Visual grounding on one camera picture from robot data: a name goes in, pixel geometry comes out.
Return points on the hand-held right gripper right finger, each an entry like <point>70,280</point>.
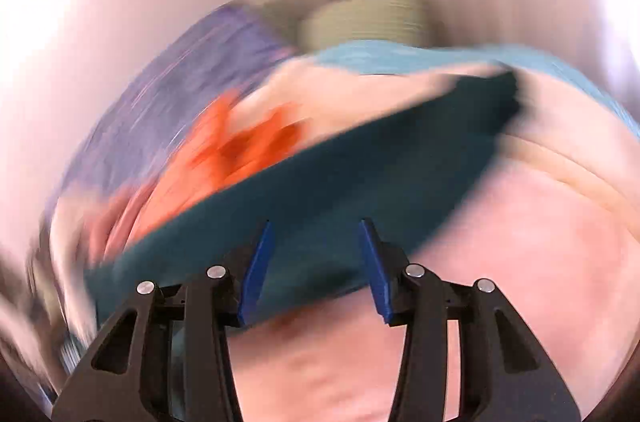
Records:
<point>374,269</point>

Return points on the pink cloth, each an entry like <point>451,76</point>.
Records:
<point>122,214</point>

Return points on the light blue cloth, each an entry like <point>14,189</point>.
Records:
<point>450,57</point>

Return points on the orange cloth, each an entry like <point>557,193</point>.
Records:
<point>235,152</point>

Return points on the blue plaid bedsheet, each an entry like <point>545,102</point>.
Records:
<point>175,102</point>

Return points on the cream printed blanket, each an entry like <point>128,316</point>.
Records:
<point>525,227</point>

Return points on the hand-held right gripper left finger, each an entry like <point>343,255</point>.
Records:
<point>256,274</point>

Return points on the teal fleece garment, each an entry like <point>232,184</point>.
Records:
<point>350,172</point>

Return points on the grey-brown fleece cloth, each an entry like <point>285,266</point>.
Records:
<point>362,22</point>

